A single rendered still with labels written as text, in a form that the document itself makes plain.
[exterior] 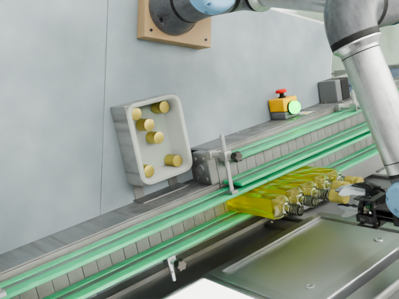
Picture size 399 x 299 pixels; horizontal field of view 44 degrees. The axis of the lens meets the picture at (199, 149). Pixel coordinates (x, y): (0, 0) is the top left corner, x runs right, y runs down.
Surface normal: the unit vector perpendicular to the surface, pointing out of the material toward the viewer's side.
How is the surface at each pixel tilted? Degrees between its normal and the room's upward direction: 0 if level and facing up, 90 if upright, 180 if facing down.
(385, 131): 69
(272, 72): 0
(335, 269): 91
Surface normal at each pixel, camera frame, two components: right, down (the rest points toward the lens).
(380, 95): -0.18, 0.04
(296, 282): -0.18, -0.96
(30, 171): 0.61, 0.04
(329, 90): -0.76, 0.27
